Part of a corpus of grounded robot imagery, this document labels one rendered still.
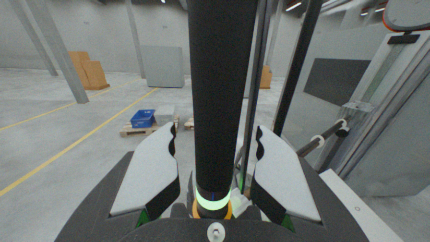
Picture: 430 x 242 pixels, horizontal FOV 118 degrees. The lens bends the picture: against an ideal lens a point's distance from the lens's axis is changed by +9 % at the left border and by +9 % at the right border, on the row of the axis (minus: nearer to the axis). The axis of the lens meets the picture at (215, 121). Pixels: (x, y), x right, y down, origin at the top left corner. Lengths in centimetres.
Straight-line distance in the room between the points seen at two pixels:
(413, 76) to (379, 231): 55
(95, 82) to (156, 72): 272
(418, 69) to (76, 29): 1576
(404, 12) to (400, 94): 28
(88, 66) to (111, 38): 636
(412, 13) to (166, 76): 725
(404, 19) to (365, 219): 59
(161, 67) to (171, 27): 565
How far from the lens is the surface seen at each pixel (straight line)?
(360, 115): 64
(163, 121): 320
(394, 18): 75
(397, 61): 74
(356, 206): 61
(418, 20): 74
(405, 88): 86
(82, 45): 1558
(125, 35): 1375
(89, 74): 838
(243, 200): 21
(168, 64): 734
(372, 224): 59
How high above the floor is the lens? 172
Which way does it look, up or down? 28 degrees down
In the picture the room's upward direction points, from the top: 2 degrees clockwise
